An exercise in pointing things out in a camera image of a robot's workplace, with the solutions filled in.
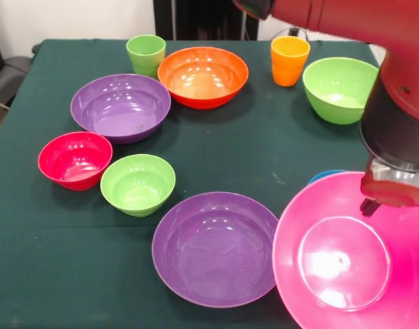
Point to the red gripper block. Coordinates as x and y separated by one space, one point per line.
394 193

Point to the blue plastic bowl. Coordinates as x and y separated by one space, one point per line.
320 176

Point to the pink plastic bowl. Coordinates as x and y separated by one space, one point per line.
343 267

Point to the large green plastic bowl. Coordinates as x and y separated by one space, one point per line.
336 89

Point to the purple plastic bowl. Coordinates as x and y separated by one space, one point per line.
120 113
213 253

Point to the orange plastic bowl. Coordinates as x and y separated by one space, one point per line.
202 79

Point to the small green plastic bowl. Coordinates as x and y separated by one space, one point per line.
137 188

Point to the green plastic cup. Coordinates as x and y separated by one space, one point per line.
146 58

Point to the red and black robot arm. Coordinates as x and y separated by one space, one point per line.
394 85

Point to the orange plastic cup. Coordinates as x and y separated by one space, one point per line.
288 65

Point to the black cabinet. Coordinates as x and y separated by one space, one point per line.
202 17

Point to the red plastic bowl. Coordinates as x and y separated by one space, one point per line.
74 161

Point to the dark green tablecloth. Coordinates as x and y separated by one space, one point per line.
59 257

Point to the black chair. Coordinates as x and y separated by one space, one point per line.
11 75

